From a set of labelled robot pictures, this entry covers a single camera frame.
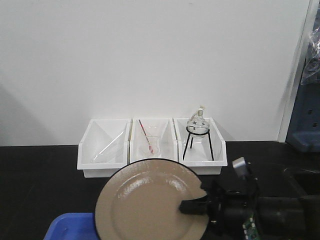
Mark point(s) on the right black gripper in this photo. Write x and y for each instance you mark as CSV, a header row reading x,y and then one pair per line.
x,y
227,210

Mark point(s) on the beige plate with black rim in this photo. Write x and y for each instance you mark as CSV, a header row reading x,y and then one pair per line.
x,y
141,202

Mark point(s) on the blue plastic tray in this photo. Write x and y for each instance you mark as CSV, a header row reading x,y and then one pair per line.
x,y
73,226

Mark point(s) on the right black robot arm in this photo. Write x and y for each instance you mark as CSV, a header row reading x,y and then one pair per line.
x,y
291,217

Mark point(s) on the right white plastic bin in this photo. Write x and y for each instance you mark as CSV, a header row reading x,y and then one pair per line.
x,y
198,158

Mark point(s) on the white plastic bin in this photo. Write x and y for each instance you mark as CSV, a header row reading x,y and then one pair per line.
x,y
198,158
98,134
161,127

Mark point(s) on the right green circuit board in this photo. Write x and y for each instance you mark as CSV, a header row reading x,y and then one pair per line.
x,y
250,229

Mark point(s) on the glass alcohol lamp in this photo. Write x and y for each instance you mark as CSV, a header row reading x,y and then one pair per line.
x,y
197,126

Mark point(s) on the clear glass beaker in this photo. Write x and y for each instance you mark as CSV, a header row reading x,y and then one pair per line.
x,y
154,140

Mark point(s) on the middle white plastic bin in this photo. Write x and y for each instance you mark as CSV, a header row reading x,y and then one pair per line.
x,y
161,127

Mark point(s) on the clear glass rod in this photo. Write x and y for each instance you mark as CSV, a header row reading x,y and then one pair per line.
x,y
111,152

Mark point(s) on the left white plastic bin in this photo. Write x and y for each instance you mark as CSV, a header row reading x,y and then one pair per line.
x,y
98,134

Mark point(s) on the blue metal rack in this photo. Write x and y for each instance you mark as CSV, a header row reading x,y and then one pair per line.
x,y
304,128

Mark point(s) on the clear plastic bag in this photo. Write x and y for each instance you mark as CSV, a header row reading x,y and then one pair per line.
x,y
311,70

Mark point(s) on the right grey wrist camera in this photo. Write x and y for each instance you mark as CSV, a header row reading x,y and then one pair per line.
x,y
240,167

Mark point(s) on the black wire tripod stand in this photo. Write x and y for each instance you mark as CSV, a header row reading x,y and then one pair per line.
x,y
190,140

